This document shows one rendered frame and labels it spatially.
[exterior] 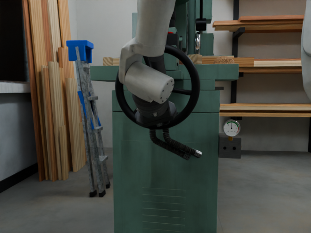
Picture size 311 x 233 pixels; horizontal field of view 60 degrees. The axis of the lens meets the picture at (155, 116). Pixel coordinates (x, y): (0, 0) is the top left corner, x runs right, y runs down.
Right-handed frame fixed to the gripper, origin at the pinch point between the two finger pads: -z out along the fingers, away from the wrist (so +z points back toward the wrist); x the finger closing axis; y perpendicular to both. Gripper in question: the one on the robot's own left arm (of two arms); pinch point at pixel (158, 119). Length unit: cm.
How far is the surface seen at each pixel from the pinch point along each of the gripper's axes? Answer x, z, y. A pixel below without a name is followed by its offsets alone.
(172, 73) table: 9.1, -6.0, 19.3
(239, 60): 40, -24, 29
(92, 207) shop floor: -61, -109, 0
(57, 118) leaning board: -89, -126, 86
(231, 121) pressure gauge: 25.3, -17.6, -0.2
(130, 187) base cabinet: -19.7, -37.9, -9.3
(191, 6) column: 30, -26, 69
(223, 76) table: 28.3, -14.5, 17.5
